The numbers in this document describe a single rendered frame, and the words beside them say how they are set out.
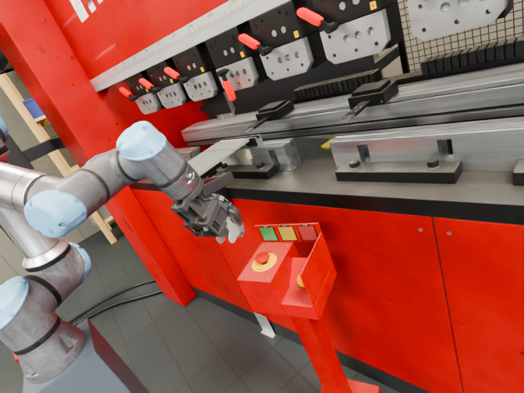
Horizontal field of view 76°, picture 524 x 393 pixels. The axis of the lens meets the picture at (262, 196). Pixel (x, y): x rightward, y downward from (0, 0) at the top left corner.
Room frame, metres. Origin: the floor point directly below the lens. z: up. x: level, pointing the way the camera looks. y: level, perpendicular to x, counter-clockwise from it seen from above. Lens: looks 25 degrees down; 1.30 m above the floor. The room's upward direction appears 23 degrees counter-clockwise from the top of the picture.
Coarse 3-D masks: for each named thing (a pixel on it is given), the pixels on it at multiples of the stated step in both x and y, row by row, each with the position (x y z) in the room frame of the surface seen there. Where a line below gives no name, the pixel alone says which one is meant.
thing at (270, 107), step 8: (272, 104) 1.38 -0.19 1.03; (280, 104) 1.34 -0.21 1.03; (288, 104) 1.35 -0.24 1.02; (264, 112) 1.36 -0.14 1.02; (272, 112) 1.32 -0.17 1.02; (280, 112) 1.32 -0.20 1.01; (288, 112) 1.34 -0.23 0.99; (264, 120) 1.32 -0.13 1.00; (272, 120) 1.33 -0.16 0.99; (248, 128) 1.29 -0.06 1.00
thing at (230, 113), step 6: (216, 96) 1.23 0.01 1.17; (222, 96) 1.21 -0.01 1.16; (210, 102) 1.27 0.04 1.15; (216, 102) 1.25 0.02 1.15; (222, 102) 1.22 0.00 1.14; (228, 102) 1.20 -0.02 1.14; (216, 108) 1.26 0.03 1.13; (222, 108) 1.23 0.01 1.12; (228, 108) 1.21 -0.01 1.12; (234, 108) 1.21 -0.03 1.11; (216, 114) 1.27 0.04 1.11; (222, 114) 1.24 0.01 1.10; (228, 114) 1.23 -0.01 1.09; (234, 114) 1.21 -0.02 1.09
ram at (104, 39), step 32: (64, 0) 1.73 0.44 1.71; (96, 0) 1.53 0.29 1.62; (128, 0) 1.37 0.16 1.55; (160, 0) 1.24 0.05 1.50; (192, 0) 1.13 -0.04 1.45; (224, 0) 1.03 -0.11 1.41; (288, 0) 0.88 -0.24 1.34; (64, 32) 1.87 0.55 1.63; (96, 32) 1.63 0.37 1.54; (128, 32) 1.45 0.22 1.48; (160, 32) 1.30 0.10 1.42; (96, 64) 1.76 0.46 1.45
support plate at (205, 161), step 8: (216, 144) 1.27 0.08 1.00; (224, 144) 1.22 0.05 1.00; (232, 144) 1.18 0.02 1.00; (240, 144) 1.14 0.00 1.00; (208, 152) 1.21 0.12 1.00; (216, 152) 1.16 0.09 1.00; (224, 152) 1.12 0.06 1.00; (232, 152) 1.11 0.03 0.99; (192, 160) 1.20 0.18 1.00; (200, 160) 1.15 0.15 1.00; (208, 160) 1.11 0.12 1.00; (216, 160) 1.07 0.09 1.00; (200, 168) 1.05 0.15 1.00; (208, 168) 1.04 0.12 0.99
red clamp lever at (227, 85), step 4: (224, 68) 1.09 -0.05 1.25; (220, 72) 1.07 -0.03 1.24; (224, 72) 1.07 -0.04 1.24; (220, 76) 1.07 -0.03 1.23; (224, 76) 1.08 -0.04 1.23; (224, 80) 1.08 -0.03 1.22; (228, 80) 1.08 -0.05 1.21; (224, 84) 1.07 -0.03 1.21; (228, 84) 1.07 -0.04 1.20; (228, 88) 1.07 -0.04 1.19; (232, 88) 1.08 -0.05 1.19; (228, 92) 1.07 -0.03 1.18; (232, 92) 1.08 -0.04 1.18; (228, 96) 1.07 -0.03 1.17; (232, 96) 1.07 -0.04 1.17; (232, 100) 1.07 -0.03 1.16
